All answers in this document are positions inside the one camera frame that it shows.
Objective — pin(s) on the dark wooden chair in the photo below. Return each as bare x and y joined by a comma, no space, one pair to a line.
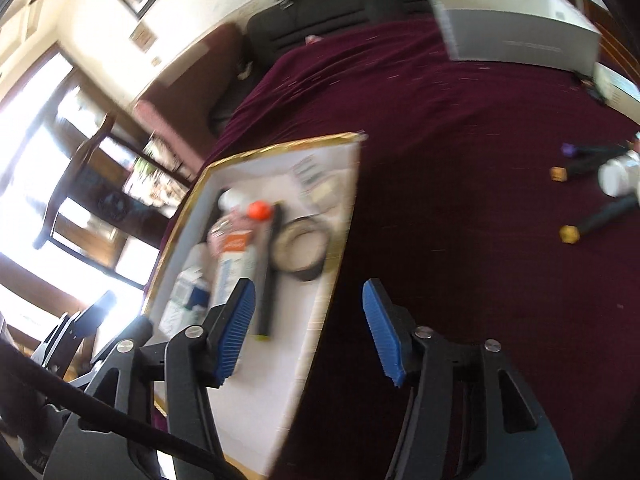
75,160

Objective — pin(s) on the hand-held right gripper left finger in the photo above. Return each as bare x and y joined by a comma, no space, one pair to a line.
235,330

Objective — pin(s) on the gold-edged white box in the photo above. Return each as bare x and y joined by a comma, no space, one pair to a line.
260,400

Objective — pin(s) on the maroon blanket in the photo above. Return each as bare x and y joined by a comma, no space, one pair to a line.
475,210

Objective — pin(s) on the black tape roll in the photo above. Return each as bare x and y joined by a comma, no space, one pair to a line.
307,271

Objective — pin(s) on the pink fluffy hair clip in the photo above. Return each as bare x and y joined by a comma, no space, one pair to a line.
220,232

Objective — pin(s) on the patterned cloth pile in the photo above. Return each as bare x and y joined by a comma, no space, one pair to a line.
160,165

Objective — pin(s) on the white plug adapter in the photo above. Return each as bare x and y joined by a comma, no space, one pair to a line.
245,71

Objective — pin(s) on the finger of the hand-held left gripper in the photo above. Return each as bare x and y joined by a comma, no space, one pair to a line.
75,335
140,329

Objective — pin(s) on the blue white medicine box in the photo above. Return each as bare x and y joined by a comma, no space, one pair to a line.
187,295

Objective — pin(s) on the white bottle orange cap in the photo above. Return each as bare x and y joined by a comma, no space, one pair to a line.
260,211

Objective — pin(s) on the small wall plaque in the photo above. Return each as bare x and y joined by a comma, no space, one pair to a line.
142,38

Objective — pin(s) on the small white barcode box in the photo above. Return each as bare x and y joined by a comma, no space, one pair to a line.
320,185

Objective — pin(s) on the grey shoe box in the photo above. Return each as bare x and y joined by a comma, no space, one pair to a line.
515,30

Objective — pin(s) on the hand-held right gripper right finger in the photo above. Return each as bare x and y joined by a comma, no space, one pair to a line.
382,330

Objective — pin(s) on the black leather headboard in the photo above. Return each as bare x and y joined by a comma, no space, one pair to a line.
320,20

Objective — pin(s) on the white orange tube box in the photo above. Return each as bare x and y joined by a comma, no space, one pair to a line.
232,265

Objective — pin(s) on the maroon upholstered chair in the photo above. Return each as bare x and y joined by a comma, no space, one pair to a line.
200,90

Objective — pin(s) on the white pill bottle green label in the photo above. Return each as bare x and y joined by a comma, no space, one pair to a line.
620,175

